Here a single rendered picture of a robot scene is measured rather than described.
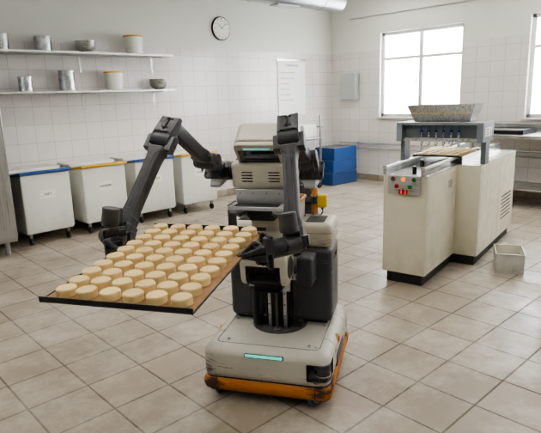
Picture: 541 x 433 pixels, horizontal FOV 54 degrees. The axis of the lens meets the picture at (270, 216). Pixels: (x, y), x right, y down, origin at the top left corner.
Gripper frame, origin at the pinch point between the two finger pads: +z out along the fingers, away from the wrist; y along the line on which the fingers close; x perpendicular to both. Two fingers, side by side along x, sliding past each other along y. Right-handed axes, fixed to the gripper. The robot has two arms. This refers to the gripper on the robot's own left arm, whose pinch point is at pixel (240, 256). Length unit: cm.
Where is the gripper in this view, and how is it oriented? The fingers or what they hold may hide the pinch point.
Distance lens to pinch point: 151.0
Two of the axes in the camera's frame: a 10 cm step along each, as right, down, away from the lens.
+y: 0.5, 9.7, 2.5
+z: -8.6, 1.7, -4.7
